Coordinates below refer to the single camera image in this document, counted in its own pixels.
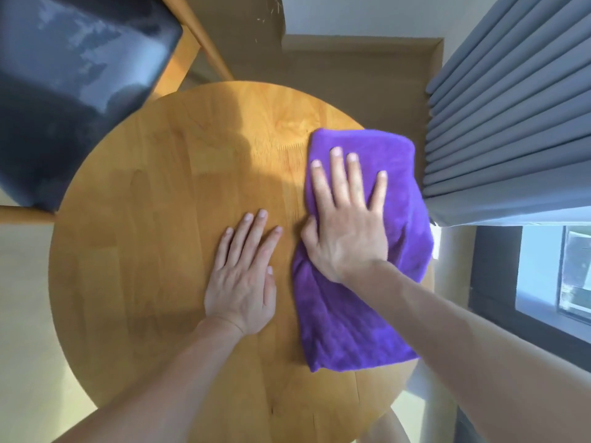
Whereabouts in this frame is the wooden chair with black seat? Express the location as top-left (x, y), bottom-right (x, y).
top-left (0, 0), bottom-right (234, 226)

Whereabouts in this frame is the round wooden table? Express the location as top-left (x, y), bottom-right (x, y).
top-left (47, 80), bottom-right (437, 443)

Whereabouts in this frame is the person's left forearm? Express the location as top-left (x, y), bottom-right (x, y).
top-left (50, 317), bottom-right (246, 443)

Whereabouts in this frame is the person's right hand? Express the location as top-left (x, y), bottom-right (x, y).
top-left (300, 146), bottom-right (390, 284)

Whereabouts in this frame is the purple microfibre cloth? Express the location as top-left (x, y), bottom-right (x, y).
top-left (291, 127), bottom-right (435, 373)

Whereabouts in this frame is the person's right forearm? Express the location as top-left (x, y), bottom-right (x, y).
top-left (341, 260), bottom-right (591, 443)

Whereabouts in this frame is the person's right leg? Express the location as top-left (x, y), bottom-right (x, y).
top-left (369, 408), bottom-right (412, 443)

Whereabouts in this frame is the large glass window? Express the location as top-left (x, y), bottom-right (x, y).
top-left (468, 225), bottom-right (591, 346)

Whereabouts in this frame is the grey pleated curtain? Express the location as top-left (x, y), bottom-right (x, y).
top-left (422, 0), bottom-right (591, 228)

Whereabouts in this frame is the person's left hand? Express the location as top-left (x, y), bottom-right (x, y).
top-left (204, 209), bottom-right (283, 337)

